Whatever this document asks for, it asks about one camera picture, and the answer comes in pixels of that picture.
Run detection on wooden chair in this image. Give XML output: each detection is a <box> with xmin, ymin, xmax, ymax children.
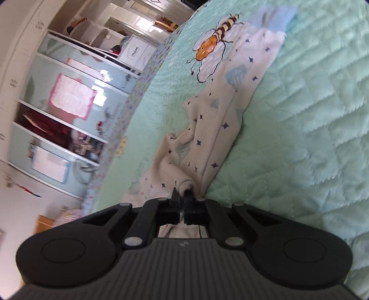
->
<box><xmin>154</xmin><ymin>17</ymin><xmax>179</xmax><ymax>31</ymax></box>

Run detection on white star-print garment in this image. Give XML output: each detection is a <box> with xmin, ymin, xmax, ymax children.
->
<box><xmin>122</xmin><ymin>6</ymin><xmax>298</xmax><ymax>240</ymax></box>

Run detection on wooden headboard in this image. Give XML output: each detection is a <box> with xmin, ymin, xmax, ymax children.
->
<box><xmin>37</xmin><ymin>215</ymin><xmax>63</xmax><ymax>235</ymax></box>

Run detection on mint bee-print quilt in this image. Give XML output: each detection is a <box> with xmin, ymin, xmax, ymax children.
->
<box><xmin>110</xmin><ymin>0</ymin><xmax>369</xmax><ymax>299</ymax></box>

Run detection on dark red hanging clothes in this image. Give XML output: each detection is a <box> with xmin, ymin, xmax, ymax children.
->
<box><xmin>17</xmin><ymin>107</ymin><xmax>73</xmax><ymax>145</ymax></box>

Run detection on patterned folded clothes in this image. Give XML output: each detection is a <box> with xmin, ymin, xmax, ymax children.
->
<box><xmin>72</xmin><ymin>135</ymin><xmax>102</xmax><ymax>162</ymax></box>

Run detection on light blue sliding wardrobe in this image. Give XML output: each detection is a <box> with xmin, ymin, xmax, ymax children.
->
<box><xmin>7</xmin><ymin>29</ymin><xmax>151</xmax><ymax>200</ymax></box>

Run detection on pink-bordered poster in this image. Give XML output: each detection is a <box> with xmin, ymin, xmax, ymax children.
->
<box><xmin>48</xmin><ymin>73</ymin><xmax>99</xmax><ymax>120</ymax></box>

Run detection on pink striped pillow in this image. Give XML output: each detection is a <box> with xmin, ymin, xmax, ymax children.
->
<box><xmin>55</xmin><ymin>208</ymin><xmax>87</xmax><ymax>227</ymax></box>

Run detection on blue-bordered poster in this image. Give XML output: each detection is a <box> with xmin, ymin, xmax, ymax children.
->
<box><xmin>30</xmin><ymin>145</ymin><xmax>71</xmax><ymax>185</ymax></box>

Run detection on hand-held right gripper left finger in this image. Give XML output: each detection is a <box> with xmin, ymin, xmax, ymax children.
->
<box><xmin>82</xmin><ymin>187</ymin><xmax>180</xmax><ymax>249</ymax></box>

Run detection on white drawer cabinet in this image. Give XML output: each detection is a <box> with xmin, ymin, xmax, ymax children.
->
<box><xmin>118</xmin><ymin>35</ymin><xmax>158</xmax><ymax>73</ymax></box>

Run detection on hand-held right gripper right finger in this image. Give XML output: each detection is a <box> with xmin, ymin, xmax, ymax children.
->
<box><xmin>183</xmin><ymin>189</ymin><xmax>285</xmax><ymax>249</ymax></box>

